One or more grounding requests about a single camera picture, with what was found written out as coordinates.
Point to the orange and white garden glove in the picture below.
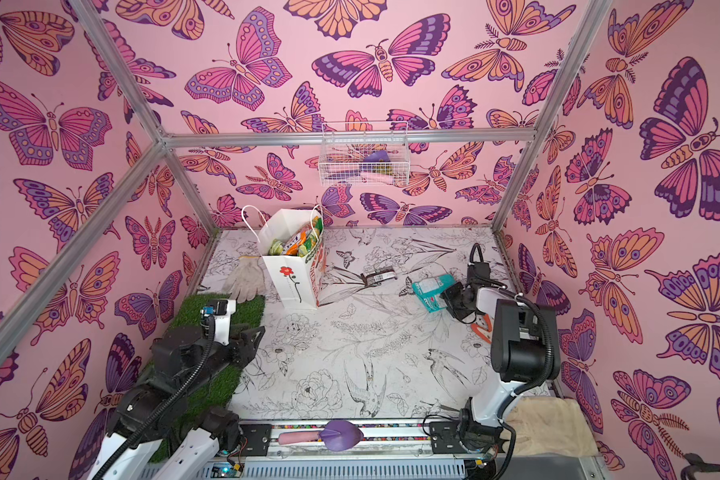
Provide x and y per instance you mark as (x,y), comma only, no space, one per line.
(482,327)

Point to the white wire basket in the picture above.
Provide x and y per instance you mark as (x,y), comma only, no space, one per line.
(365,153)

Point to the beige work glove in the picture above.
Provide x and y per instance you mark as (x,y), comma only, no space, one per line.
(551,426)

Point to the grey knit glove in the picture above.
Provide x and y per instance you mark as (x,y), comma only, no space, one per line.
(246,281)

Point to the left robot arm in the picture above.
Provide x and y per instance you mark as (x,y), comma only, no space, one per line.
(186,360)

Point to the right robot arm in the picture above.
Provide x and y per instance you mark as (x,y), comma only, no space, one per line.
(524,350)

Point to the green Fox's spring tea bag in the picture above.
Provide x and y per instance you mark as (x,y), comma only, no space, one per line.
(276,248)

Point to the purple garden trowel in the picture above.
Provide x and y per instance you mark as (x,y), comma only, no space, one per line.
(337,436)

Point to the purple trowel in basket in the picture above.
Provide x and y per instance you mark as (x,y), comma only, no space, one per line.
(376,168)

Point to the white paper gift bag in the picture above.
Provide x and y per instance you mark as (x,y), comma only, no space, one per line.
(297,280)

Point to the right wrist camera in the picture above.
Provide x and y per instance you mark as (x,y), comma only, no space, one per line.
(479,273)

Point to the green rainbow candy bag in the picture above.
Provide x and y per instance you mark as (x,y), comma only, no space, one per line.
(315,231)

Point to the orange Fox's fruits candy bag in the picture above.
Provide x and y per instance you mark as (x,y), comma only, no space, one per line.
(295,245)

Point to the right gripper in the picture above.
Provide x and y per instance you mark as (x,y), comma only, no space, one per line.
(456,298)

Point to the teal mint candy bag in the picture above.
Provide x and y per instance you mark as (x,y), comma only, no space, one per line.
(429,291)

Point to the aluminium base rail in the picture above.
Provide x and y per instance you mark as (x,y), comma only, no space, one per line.
(355,449)

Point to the dark brown snack bar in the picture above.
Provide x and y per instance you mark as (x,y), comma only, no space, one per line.
(376,278)

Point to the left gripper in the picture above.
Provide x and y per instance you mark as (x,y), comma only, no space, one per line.
(238,349)

